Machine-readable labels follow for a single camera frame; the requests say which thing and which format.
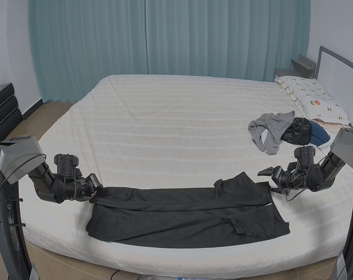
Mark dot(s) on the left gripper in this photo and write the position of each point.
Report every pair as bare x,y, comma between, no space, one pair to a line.
87,185

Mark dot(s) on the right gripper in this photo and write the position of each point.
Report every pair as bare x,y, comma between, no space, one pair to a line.
293,181

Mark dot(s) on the black T-shirt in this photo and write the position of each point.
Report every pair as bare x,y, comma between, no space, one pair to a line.
179,214

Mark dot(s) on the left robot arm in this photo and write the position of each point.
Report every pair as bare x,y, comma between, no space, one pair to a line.
45,185

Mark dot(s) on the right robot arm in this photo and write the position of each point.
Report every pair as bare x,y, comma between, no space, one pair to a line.
325,173

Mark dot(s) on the bed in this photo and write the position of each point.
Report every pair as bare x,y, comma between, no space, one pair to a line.
164,127

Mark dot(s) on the grey knit garment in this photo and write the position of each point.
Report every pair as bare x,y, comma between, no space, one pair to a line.
272,127

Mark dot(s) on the black shiny garment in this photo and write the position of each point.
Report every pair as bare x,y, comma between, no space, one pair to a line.
299,130

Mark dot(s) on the blue and white garment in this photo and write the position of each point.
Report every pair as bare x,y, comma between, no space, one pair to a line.
318,134

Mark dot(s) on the white printed pillow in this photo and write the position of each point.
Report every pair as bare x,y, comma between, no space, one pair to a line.
313,98

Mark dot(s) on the black chest of drawers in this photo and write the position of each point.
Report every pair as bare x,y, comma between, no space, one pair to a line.
2,109

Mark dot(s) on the grey bedside table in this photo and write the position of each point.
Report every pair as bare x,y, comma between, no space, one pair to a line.
304,63

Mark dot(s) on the blue-green curtain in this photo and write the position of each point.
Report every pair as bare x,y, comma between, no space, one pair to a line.
164,25

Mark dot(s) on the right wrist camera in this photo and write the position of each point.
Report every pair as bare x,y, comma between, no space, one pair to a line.
292,166

